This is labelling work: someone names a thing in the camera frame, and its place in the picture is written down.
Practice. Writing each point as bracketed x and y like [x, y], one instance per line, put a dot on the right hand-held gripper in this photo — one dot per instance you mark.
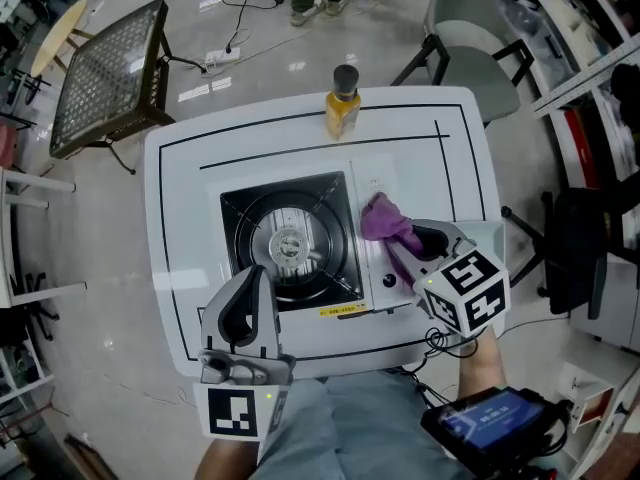
[480, 273]

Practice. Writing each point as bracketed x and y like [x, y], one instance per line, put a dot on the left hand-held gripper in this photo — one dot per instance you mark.
[227, 410]

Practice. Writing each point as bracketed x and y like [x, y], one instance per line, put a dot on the purple cloth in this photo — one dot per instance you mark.
[385, 218]

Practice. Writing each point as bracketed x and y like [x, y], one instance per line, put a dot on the white portable gas stove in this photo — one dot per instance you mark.
[290, 248]

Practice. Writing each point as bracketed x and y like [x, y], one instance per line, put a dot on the person's left forearm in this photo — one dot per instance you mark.
[225, 460]

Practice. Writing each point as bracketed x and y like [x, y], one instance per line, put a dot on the person's right forearm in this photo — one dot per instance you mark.
[480, 373]

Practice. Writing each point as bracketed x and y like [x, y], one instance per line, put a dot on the white table with black lines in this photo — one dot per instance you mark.
[190, 218]

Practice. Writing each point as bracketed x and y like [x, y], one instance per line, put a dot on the black office chair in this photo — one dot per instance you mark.
[575, 248]

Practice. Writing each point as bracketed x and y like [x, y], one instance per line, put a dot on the yellow bottle with black cap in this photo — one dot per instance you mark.
[342, 113]

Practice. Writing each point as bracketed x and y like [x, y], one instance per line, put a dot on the black wrist-mounted screen device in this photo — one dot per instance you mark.
[490, 418]

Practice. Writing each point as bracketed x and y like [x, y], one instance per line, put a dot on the pale grey cabinet red sticker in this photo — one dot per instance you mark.
[615, 308]

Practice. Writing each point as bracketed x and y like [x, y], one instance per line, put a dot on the white nightstand with drawer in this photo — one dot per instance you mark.
[585, 393]

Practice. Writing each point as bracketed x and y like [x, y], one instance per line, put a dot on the white metal shelving unit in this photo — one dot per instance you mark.
[590, 68]

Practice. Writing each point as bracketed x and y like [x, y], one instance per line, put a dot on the row of clear storage boxes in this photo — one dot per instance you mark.
[535, 33]

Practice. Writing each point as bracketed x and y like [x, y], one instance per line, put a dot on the white side table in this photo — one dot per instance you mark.
[15, 183]

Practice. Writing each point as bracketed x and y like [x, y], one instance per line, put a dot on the white power strip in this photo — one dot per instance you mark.
[222, 57]

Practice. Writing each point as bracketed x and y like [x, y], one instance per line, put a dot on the round wooden table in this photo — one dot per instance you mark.
[60, 33]

